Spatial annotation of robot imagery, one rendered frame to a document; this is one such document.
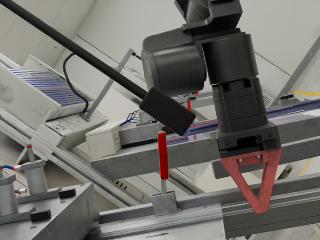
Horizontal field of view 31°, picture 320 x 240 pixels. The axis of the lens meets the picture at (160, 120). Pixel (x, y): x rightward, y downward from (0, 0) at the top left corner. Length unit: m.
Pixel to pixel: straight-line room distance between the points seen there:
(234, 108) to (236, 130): 0.03
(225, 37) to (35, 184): 0.28
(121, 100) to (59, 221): 4.56
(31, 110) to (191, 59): 1.11
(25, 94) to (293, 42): 6.80
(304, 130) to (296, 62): 6.73
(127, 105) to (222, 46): 4.49
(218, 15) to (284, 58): 7.61
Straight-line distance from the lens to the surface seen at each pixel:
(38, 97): 1.69
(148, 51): 0.64
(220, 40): 0.64
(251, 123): 0.65
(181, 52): 0.63
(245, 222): 0.77
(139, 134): 1.86
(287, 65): 8.25
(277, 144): 0.64
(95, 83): 8.30
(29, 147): 0.70
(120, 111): 5.13
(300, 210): 0.78
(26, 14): 0.50
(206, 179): 5.14
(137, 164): 1.54
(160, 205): 0.74
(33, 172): 0.70
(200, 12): 0.67
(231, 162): 0.65
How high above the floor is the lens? 1.09
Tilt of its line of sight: 1 degrees up
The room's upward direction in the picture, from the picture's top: 56 degrees counter-clockwise
